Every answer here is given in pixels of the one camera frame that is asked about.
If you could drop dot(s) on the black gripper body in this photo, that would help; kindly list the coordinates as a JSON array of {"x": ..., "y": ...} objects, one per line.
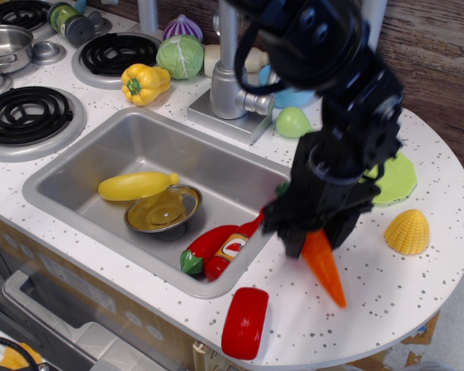
[{"x": 313, "y": 192}]

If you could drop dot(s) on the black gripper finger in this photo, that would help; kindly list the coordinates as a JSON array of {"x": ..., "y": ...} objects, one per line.
[
  {"x": 340, "y": 224},
  {"x": 293, "y": 238}
]

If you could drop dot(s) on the orange toy carrot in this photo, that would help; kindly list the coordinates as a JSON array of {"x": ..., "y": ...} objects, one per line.
[{"x": 318, "y": 254}]

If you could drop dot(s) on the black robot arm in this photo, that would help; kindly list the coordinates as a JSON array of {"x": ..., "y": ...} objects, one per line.
[{"x": 323, "y": 46}]

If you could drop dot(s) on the light green plastic plate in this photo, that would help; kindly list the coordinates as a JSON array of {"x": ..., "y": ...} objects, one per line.
[{"x": 398, "y": 181}]

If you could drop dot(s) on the red toy ketchup bottle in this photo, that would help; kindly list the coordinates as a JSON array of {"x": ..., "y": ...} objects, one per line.
[{"x": 231, "y": 248}]

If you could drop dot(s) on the yellow toy corn piece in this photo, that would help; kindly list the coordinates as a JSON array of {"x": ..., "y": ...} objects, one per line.
[{"x": 408, "y": 233}]

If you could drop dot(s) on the light green toy pear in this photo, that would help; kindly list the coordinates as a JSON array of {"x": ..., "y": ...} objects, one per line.
[{"x": 293, "y": 123}]

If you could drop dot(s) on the red toy cheese wheel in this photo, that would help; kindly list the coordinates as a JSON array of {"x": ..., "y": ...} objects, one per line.
[{"x": 244, "y": 324}]

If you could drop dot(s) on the red toy chili pepper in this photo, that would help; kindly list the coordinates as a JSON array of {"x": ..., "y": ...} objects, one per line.
[{"x": 194, "y": 259}]

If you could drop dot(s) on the blue plastic bowl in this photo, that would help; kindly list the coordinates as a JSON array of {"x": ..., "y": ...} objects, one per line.
[{"x": 289, "y": 97}]

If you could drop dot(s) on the silver toy faucet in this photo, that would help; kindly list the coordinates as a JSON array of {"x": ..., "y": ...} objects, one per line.
[{"x": 226, "y": 108}]

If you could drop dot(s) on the metal pot lid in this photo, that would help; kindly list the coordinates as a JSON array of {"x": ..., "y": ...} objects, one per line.
[{"x": 164, "y": 211}]

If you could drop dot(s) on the cream toy bottle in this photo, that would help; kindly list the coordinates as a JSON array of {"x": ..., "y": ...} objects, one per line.
[{"x": 255, "y": 61}]

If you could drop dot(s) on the yellow toy squash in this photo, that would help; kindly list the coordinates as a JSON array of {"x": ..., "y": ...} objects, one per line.
[{"x": 136, "y": 185}]

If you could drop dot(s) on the green toy cabbage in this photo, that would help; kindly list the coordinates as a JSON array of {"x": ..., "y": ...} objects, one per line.
[{"x": 182, "y": 56}]

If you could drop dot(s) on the grey right support pole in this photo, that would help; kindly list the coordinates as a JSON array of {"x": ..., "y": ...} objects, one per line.
[{"x": 373, "y": 12}]

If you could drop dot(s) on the grey support pole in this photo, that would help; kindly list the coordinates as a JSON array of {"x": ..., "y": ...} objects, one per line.
[
  {"x": 148, "y": 16},
  {"x": 373, "y": 12}
]

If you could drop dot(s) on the yellow toy bell pepper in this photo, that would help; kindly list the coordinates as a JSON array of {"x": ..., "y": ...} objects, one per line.
[{"x": 142, "y": 84}]

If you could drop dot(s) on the purple toy onion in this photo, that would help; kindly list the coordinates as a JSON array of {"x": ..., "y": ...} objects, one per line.
[{"x": 182, "y": 25}]

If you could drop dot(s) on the silver toy sink basin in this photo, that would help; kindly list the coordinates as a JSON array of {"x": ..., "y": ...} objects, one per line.
[{"x": 235, "y": 184}]

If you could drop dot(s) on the rear right black burner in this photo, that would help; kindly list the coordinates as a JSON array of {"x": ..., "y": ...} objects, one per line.
[{"x": 111, "y": 54}]

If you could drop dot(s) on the black burner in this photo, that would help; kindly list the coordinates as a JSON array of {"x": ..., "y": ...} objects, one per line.
[
  {"x": 29, "y": 15},
  {"x": 111, "y": 54},
  {"x": 32, "y": 114}
]

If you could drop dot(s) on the grey left support pole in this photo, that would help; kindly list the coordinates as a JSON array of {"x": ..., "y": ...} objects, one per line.
[{"x": 148, "y": 16}]

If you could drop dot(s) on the green toy can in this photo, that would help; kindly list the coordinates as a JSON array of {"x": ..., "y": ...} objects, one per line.
[{"x": 74, "y": 27}]

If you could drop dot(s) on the front left black burner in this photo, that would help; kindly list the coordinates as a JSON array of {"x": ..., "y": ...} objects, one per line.
[{"x": 32, "y": 114}]

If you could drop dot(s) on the yellow toy below counter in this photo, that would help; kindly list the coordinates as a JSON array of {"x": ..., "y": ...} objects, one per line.
[{"x": 12, "y": 359}]

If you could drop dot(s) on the silver stove knob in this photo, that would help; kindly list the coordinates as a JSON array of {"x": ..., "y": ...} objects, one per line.
[{"x": 47, "y": 52}]

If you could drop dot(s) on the rear left black burner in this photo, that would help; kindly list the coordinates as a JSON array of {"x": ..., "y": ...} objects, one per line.
[{"x": 29, "y": 15}]

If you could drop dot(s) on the small steel pot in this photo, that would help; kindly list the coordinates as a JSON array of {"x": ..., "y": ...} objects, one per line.
[{"x": 15, "y": 48}]

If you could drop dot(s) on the grey oven door handle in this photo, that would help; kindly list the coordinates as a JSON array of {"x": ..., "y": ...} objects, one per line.
[{"x": 20, "y": 292}]

